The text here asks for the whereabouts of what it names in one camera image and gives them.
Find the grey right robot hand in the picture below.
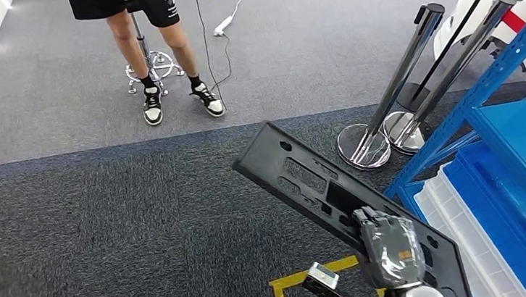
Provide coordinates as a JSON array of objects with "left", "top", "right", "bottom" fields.
[{"left": 345, "top": 204, "right": 433, "bottom": 295}]

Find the black plastic panel part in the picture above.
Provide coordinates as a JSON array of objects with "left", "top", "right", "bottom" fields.
[{"left": 220, "top": 117, "right": 494, "bottom": 297}]

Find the blue steel shelf rack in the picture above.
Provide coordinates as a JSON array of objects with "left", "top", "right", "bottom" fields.
[{"left": 374, "top": 0, "right": 526, "bottom": 297}]

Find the white plastic tray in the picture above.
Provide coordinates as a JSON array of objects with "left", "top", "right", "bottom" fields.
[
  {"left": 404, "top": 180, "right": 515, "bottom": 297},
  {"left": 414, "top": 161, "right": 526, "bottom": 297}
]

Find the blue plastic tray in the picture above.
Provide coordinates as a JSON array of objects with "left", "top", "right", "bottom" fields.
[{"left": 430, "top": 137, "right": 526, "bottom": 297}]

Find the white car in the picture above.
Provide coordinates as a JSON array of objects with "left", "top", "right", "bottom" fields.
[{"left": 429, "top": 0, "right": 526, "bottom": 92}]

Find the white power strip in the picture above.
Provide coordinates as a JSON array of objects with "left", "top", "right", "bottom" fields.
[{"left": 212, "top": 14, "right": 236, "bottom": 38}]

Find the yellow floor tape frame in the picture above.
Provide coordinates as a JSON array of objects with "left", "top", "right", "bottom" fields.
[{"left": 267, "top": 247, "right": 405, "bottom": 297}]

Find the thin black stanchion post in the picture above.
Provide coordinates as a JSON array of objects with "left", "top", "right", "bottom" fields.
[{"left": 396, "top": 0, "right": 486, "bottom": 120}]

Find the chrome stanchion post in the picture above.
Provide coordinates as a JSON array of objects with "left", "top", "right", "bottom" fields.
[
  {"left": 380, "top": 0, "right": 520, "bottom": 165},
  {"left": 333, "top": 0, "right": 446, "bottom": 177}
]

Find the thin black floor cable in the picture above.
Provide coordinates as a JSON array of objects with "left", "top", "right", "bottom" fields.
[{"left": 172, "top": 0, "right": 241, "bottom": 98}]

